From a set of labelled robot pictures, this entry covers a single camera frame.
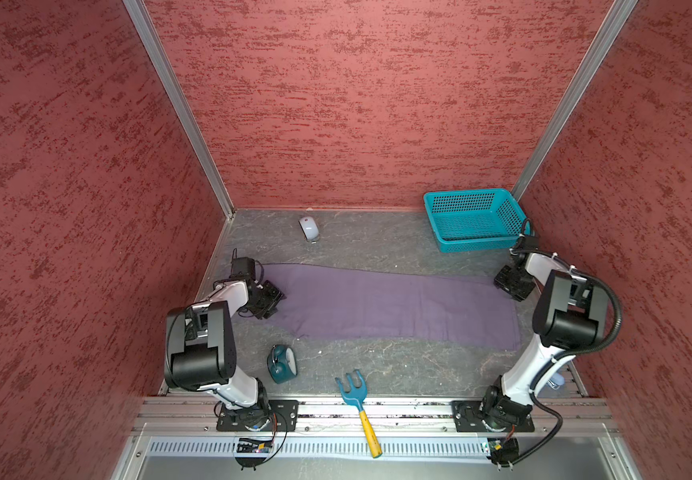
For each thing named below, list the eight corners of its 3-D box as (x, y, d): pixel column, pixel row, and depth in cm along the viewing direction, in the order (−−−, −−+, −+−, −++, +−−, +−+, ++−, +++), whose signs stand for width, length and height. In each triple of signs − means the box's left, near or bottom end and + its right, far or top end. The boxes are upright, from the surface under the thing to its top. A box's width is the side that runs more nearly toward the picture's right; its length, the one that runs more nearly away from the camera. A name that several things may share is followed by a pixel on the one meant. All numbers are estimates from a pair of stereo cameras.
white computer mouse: (307, 245, 112) (304, 230, 105) (302, 233, 115) (299, 218, 109) (319, 241, 113) (317, 226, 106) (313, 229, 117) (310, 214, 110)
